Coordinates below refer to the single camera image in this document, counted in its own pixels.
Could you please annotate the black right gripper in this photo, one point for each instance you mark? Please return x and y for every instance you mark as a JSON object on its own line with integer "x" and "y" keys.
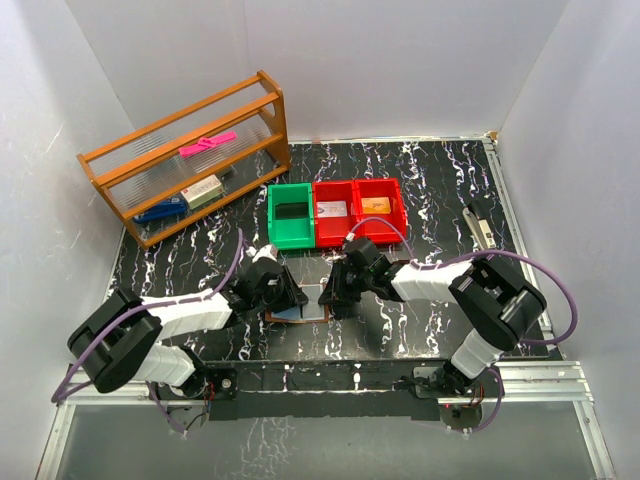
{"x": 335, "y": 294}

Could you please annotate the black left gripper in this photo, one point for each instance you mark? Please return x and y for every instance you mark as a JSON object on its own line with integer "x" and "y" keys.
{"x": 292, "y": 296}

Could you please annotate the brown leather card holder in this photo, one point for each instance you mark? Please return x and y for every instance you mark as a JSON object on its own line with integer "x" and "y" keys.
{"x": 270, "y": 319}

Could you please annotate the grey VIP card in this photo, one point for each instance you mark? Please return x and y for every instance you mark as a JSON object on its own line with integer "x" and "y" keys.
{"x": 290, "y": 211}

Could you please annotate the gold card with magnetic stripe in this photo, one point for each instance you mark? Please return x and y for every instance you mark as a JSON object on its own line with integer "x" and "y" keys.
{"x": 376, "y": 205}

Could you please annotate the dark card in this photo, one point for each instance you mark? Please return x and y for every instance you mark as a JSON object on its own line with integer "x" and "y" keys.
{"x": 313, "y": 311}

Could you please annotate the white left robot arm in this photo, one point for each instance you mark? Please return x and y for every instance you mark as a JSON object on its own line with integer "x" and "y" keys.
{"x": 123, "y": 340}

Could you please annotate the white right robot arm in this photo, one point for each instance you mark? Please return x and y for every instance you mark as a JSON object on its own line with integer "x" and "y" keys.
{"x": 498, "y": 301}

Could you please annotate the white card in bin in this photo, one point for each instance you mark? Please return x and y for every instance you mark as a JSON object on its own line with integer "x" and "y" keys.
{"x": 332, "y": 209}

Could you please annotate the red plastic bin middle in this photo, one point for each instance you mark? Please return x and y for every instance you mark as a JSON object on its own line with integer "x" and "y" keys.
{"x": 330, "y": 232}

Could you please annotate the red plastic bin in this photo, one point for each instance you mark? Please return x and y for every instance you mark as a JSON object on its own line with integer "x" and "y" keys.
{"x": 330, "y": 232}
{"x": 386, "y": 229}

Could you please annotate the red plastic bin right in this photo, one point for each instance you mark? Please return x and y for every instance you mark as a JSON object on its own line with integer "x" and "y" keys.
{"x": 386, "y": 229}

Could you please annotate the green plastic bin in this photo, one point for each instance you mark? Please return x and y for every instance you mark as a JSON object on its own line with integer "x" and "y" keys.
{"x": 291, "y": 234}

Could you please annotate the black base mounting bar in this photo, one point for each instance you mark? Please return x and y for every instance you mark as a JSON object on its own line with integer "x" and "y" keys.
{"x": 342, "y": 388}

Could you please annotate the white red small box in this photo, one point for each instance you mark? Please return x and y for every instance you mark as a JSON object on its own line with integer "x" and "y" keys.
{"x": 202, "y": 192}

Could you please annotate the blue stapler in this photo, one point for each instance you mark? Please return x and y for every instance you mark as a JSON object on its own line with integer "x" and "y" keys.
{"x": 163, "y": 209}

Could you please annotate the grey metal stapler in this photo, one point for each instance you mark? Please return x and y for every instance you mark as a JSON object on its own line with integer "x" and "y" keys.
{"x": 477, "y": 221}

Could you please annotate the wooden shelf rack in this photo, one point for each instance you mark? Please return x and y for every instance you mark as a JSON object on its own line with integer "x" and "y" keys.
{"x": 238, "y": 135}

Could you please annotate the pink plastic clip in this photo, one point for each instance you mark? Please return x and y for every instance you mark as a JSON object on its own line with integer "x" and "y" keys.
{"x": 207, "y": 143}

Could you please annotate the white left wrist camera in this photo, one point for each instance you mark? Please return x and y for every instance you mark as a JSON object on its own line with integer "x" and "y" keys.
{"x": 268, "y": 251}

